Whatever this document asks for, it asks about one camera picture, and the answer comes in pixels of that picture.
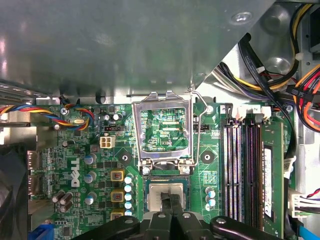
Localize black RAM slot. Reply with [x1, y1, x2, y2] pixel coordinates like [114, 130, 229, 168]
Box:
[221, 104, 234, 221]
[232, 104, 245, 223]
[243, 112, 263, 230]

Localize CPU socket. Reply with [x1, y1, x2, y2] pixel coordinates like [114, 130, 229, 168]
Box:
[141, 173, 193, 218]

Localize silver green CPU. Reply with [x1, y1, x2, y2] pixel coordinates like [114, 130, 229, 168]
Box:
[144, 178, 190, 216]

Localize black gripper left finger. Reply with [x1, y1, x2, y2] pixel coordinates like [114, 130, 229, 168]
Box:
[71, 191, 174, 240]

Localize green Dell motherboard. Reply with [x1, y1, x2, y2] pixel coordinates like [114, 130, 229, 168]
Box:
[27, 99, 298, 240]

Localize blue SATA wire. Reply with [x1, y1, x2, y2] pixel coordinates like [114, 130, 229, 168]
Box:
[296, 219, 317, 240]

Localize black case fan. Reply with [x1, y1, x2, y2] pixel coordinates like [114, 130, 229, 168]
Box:
[0, 147, 30, 240]

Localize thin wire locking lever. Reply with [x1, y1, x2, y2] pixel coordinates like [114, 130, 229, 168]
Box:
[138, 87, 210, 168]

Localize multicolour fan wire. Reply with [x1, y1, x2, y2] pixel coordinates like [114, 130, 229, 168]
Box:
[0, 102, 96, 133]

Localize white power plug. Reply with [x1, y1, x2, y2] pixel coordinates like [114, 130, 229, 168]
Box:
[287, 188, 320, 220]

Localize black cable bundle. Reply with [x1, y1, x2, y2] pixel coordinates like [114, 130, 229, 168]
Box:
[238, 32, 301, 240]

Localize yellow black power wires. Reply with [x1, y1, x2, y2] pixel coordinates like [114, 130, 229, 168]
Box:
[212, 2, 307, 101]

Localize grey power supply unit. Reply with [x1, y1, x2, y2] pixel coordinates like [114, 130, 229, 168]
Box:
[0, 0, 278, 101]

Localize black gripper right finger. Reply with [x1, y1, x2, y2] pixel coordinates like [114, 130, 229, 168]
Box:
[171, 193, 276, 240]

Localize black open PC case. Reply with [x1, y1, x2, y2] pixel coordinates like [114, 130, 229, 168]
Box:
[0, 0, 320, 240]

